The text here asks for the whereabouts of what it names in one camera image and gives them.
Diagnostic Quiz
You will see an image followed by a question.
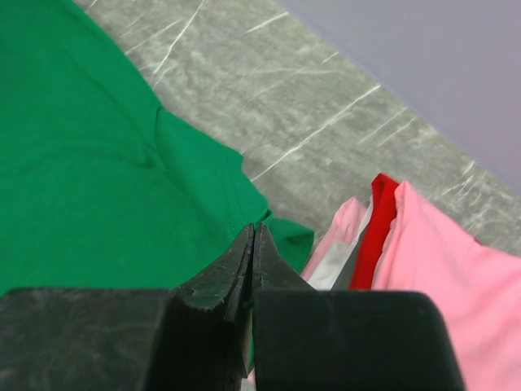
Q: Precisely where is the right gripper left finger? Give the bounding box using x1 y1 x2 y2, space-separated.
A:
1 225 255 390

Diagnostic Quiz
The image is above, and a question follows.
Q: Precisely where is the green t shirt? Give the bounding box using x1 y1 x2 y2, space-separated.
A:
1 1 314 292

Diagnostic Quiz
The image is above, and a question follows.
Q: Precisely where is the folded red t shirt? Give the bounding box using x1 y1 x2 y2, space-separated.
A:
348 174 399 290

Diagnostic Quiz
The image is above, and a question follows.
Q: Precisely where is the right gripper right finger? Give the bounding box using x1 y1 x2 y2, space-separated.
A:
252 225 465 390

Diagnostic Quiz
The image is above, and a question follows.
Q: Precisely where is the folded grey t shirt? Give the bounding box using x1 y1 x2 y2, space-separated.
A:
332 242 361 291

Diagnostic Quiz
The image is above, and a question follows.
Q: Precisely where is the folded white t shirt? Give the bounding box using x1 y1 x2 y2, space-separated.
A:
306 209 373 290

